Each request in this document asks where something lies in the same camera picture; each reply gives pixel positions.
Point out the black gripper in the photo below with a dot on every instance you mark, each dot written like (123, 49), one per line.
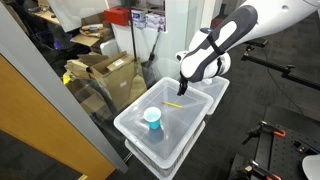
(183, 85)

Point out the yellow pencil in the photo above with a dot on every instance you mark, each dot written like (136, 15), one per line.
(172, 104)

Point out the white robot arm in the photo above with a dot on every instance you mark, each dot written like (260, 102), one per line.
(207, 54)

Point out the teal plastic cup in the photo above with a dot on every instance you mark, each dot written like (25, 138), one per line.
(152, 115)

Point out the small clear plastic bin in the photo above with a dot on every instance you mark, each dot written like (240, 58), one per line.
(214, 87)

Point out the large clear plastic bin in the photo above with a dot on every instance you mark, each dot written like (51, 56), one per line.
(164, 145)

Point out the straw broom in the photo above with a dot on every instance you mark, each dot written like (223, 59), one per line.
(138, 86)

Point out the brown cardboard box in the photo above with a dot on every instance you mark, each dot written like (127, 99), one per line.
(114, 74)

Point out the red box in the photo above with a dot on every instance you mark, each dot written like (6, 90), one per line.
(117, 15)

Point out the black perforated workbench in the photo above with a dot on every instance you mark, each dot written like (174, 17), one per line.
(293, 157)

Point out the black clamp with orange handle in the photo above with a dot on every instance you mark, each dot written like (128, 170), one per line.
(263, 127)

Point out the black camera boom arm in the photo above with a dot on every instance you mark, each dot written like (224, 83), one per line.
(285, 70)

